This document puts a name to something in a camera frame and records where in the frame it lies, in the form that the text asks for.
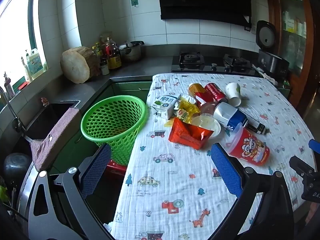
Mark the black rice cooker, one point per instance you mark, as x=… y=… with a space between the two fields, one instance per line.
x=271 y=62

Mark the white green milk carton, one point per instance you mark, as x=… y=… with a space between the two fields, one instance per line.
x=163 y=105

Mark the small seasoning jar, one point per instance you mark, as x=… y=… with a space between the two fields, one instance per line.
x=104 y=68

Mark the red printed plastic cup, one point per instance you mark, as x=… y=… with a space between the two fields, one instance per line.
x=250 y=150

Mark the white paper cup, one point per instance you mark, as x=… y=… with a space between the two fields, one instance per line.
x=232 y=92

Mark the white rag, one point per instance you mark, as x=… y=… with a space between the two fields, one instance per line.
x=270 y=78

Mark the green wall hook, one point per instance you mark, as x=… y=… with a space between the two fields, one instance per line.
x=134 y=0

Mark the yellow snack packet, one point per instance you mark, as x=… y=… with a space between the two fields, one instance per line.
x=185 y=107

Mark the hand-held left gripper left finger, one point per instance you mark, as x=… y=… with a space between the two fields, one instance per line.
x=96 y=170

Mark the steel cooking pot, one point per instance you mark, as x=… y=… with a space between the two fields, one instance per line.
x=130 y=53

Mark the cooking oil bottle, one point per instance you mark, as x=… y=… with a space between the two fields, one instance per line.
x=113 y=55

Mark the steel bowl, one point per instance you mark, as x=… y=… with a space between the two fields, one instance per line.
x=17 y=165

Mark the red drink can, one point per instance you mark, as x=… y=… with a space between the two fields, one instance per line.
x=215 y=92

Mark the green plastic basket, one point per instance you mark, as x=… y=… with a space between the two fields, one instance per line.
x=112 y=120

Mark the kitchen sink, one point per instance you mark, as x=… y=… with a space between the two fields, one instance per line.
x=50 y=115

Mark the clear plastic cup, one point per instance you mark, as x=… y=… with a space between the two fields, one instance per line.
x=203 y=121

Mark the red plastic stool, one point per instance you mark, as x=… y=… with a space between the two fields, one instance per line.
x=115 y=166

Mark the gold drink can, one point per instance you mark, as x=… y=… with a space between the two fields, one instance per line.
x=195 y=90

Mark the metal faucet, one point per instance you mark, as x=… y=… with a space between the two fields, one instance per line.
x=12 y=115

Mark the white printed blanket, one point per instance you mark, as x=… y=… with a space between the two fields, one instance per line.
x=175 y=180

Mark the blue white carton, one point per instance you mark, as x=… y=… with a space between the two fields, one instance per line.
x=230 y=117

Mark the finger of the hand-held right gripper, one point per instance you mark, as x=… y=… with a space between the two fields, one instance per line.
x=301 y=166
x=314 y=145

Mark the wooden glass door cabinet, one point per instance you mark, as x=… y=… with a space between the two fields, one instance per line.
x=295 y=30

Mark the black gas stove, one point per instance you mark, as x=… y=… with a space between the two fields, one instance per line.
x=190 y=66

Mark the red snack packet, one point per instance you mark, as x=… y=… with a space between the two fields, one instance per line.
x=185 y=135

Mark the green cabinet door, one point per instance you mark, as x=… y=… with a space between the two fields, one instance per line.
x=130 y=88

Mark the round wooden chopping block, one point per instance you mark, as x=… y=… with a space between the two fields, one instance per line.
x=75 y=66

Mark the black cardboard box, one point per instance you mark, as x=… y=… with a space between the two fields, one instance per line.
x=257 y=127

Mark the white detergent bottle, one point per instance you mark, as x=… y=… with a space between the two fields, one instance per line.
x=33 y=63

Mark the black range hood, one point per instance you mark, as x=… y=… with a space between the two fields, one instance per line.
x=200 y=0

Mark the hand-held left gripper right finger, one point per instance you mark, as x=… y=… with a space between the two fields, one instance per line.
x=226 y=170

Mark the purple dish cloth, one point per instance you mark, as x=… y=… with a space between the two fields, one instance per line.
x=55 y=140

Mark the window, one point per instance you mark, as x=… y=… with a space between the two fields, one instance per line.
x=17 y=30

